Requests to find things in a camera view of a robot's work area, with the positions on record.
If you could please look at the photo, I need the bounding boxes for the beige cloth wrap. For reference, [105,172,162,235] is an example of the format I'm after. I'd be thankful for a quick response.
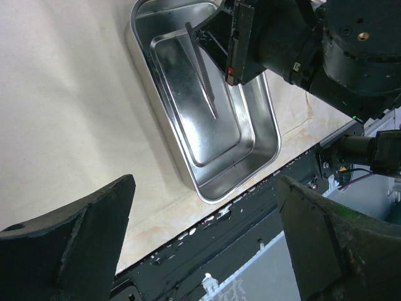
[1,1,230,272]

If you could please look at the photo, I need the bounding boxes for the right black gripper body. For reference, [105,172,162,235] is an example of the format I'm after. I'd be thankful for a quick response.
[225,1,323,87]

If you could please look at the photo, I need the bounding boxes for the steel instrument tray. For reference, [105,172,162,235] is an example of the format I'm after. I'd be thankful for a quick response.
[125,1,281,204]

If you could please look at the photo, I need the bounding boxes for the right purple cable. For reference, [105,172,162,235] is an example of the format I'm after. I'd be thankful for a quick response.
[340,172,377,191]

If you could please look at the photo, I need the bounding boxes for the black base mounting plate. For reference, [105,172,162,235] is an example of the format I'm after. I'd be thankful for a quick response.
[109,122,366,301]

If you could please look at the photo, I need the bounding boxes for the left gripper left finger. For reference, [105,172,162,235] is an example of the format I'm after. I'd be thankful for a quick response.
[1,174,135,300]

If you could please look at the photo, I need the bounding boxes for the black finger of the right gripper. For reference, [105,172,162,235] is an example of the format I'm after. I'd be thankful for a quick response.
[192,1,234,74]

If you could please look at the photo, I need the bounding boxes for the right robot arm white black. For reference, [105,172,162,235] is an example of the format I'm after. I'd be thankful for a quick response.
[190,1,400,123]

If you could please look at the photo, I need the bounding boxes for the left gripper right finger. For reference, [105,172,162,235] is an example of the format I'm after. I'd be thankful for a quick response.
[277,176,400,300]

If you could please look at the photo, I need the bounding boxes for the long steel tweezers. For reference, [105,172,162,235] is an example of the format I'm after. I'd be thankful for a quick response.
[185,22,219,119]

